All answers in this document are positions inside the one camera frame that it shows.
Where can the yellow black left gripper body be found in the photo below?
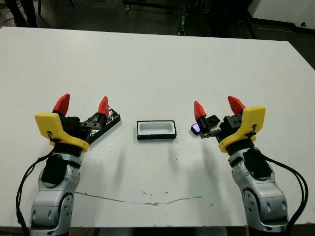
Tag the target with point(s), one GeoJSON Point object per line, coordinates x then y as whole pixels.
{"type": "Point", "coordinates": [54, 130]}

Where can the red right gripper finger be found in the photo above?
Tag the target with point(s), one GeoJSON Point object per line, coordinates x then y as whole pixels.
{"type": "Point", "coordinates": [236, 104]}
{"type": "Point", "coordinates": [199, 110]}

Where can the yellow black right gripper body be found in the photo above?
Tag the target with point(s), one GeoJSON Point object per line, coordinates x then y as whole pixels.
{"type": "Point", "coordinates": [248, 127]}

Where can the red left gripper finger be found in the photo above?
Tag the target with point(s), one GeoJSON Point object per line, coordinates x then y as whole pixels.
{"type": "Point", "coordinates": [103, 108]}
{"type": "Point", "coordinates": [62, 104]}

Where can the glossy black box lid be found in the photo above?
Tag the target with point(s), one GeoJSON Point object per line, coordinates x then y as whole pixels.
{"type": "Point", "coordinates": [114, 116]}

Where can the black slim camera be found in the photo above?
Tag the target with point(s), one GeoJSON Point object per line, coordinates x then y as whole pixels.
{"type": "Point", "coordinates": [196, 128]}

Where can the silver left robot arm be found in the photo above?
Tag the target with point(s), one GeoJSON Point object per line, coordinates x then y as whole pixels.
{"type": "Point", "coordinates": [54, 204]}

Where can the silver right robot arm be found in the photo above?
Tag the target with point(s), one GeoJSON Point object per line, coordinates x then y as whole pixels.
{"type": "Point", "coordinates": [265, 204]}

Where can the black box white lining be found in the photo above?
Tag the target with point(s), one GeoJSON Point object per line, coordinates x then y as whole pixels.
{"type": "Point", "coordinates": [156, 137]}

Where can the person in dark shoes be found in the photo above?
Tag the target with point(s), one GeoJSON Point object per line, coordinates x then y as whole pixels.
{"type": "Point", "coordinates": [19, 12]}

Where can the white cabinet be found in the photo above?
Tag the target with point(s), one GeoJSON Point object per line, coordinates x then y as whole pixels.
{"type": "Point", "coordinates": [278, 9]}

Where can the small black knob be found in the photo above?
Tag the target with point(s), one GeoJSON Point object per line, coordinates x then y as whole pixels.
{"type": "Point", "coordinates": [304, 24]}

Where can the black wheeled equipment frame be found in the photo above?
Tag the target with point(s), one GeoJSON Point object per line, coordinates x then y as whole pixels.
{"type": "Point", "coordinates": [182, 24]}

